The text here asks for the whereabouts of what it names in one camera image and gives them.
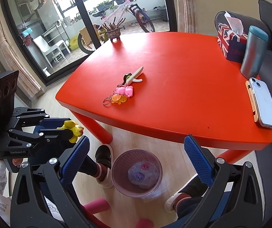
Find yellow rubber toy keychain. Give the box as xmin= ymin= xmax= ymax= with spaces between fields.
xmin=57 ymin=120 xmax=84 ymax=143

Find pink trash bin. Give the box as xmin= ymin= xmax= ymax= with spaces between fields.
xmin=111 ymin=148 xmax=163 ymax=198

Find beige curtain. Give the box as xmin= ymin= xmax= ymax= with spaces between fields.
xmin=176 ymin=0 xmax=197 ymax=33

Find person's left hand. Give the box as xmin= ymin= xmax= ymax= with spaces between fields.
xmin=12 ymin=158 xmax=23 ymax=167

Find white plastic chair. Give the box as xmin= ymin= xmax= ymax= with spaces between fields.
xmin=33 ymin=36 xmax=71 ymax=68

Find wooden phone stand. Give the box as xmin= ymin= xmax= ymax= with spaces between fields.
xmin=245 ymin=80 xmax=258 ymax=123

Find white pink bicycle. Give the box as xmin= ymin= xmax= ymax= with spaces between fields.
xmin=77 ymin=0 xmax=156 ymax=55

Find person's black shoe right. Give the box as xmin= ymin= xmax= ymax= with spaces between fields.
xmin=164 ymin=174 xmax=208 ymax=213

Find pink pig toy keychain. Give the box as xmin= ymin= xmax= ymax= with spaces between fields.
xmin=114 ymin=86 xmax=133 ymax=97

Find union jack tissue box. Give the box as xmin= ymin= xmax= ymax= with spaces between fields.
xmin=217 ymin=11 xmax=248 ymax=63

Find teal metal tumbler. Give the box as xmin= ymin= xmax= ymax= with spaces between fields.
xmin=241 ymin=25 xmax=269 ymax=79

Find potted succulent plant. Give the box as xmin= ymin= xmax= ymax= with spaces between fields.
xmin=102 ymin=17 xmax=126 ymax=42

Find white hook with black keychain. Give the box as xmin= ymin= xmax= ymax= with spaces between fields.
xmin=125 ymin=66 xmax=144 ymax=86

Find person's black shoe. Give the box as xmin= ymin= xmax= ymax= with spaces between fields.
xmin=95 ymin=144 xmax=113 ymax=188
xmin=164 ymin=174 xmax=208 ymax=213

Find red table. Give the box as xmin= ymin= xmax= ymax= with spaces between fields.
xmin=56 ymin=32 xmax=272 ymax=163

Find orange turtle keychain charm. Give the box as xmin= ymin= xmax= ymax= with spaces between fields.
xmin=111 ymin=94 xmax=127 ymax=105

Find person's black shoe left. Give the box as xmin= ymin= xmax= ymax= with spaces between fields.
xmin=95 ymin=144 xmax=113 ymax=188

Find white smartphone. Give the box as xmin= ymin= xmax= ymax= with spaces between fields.
xmin=249 ymin=77 xmax=272 ymax=128

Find black retractable keychain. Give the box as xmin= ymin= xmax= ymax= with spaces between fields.
xmin=117 ymin=73 xmax=132 ymax=88

